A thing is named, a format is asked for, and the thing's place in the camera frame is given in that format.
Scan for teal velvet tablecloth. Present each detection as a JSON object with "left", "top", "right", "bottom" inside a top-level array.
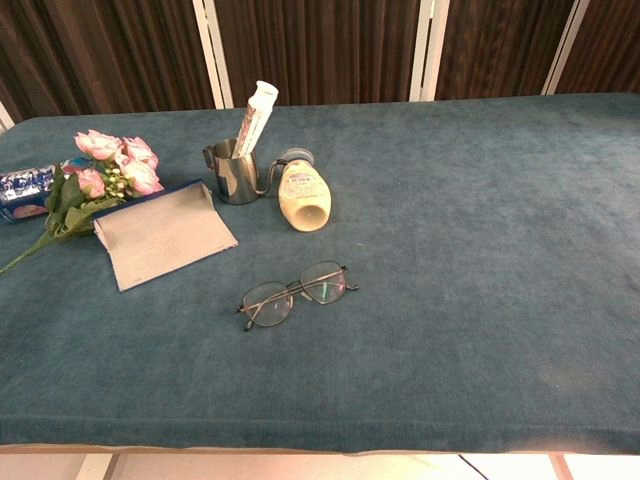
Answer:
[{"left": 0, "top": 92, "right": 640, "bottom": 456}]

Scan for white toothpaste tube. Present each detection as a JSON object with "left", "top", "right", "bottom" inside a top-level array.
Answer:
[{"left": 234, "top": 80, "right": 279, "bottom": 159}]

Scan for black floor cables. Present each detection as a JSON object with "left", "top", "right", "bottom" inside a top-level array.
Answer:
[{"left": 452, "top": 452, "right": 486, "bottom": 480}]

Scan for wire-frame eyeglasses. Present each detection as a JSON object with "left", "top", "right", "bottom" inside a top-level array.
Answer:
[{"left": 236, "top": 260, "right": 360, "bottom": 333}]

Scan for stainless steel milk pitcher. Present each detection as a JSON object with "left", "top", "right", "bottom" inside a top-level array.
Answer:
[{"left": 202, "top": 138, "right": 269, "bottom": 206}]

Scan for blue glasses case grey lining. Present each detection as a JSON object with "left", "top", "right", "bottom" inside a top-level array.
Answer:
[{"left": 92, "top": 178, "right": 240, "bottom": 293}]

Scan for blue label plastic water bottle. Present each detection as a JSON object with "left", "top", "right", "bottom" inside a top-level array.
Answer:
[{"left": 0, "top": 157, "right": 94, "bottom": 225}]

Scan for pink artificial rose bouquet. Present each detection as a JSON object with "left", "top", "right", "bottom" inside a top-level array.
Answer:
[{"left": 0, "top": 129, "right": 165, "bottom": 275}]

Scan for cream squeeze sauce bottle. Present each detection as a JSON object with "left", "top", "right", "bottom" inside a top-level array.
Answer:
[{"left": 269, "top": 147, "right": 333, "bottom": 233}]

